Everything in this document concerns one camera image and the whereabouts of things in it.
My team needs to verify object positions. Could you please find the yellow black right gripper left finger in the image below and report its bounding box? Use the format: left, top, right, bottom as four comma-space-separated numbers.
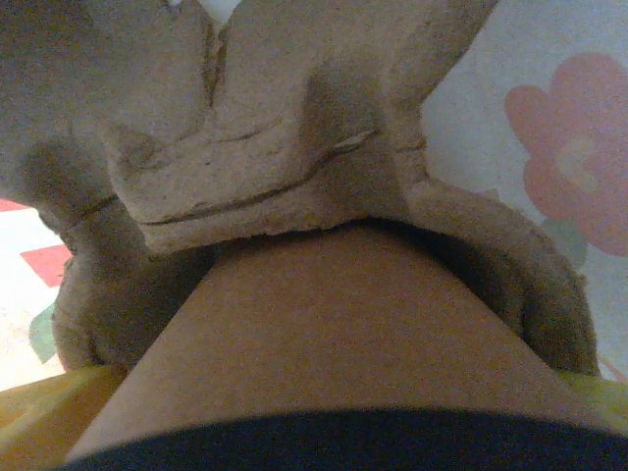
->
0, 365, 127, 471

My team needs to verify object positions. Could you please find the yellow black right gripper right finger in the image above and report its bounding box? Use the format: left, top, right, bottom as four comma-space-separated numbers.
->
558, 371, 628, 436

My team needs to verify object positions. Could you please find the brown pulp cup carrier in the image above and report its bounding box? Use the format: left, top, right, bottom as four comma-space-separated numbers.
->
0, 0, 603, 382

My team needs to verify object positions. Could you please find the black plastic cup lid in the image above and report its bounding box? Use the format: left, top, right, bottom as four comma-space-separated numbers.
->
56, 409, 628, 471

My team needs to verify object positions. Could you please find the brown paper coffee cup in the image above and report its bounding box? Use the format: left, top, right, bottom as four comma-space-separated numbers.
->
66, 228, 612, 462

